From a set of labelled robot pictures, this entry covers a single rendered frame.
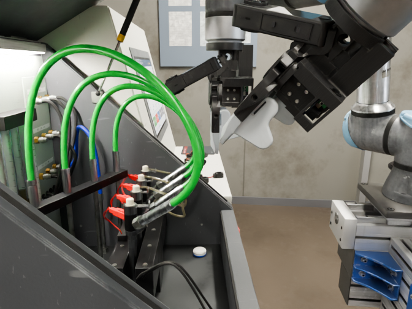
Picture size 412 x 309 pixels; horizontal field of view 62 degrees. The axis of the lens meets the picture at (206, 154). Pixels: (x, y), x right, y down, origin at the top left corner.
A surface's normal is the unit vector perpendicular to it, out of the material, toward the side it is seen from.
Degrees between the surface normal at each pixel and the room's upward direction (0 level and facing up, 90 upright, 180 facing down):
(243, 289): 0
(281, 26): 102
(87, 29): 90
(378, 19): 121
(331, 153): 90
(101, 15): 90
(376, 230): 90
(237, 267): 0
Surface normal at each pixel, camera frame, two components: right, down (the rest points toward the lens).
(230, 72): 0.04, 0.25
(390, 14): -0.15, 0.71
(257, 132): -0.40, 0.26
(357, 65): -0.54, 0.42
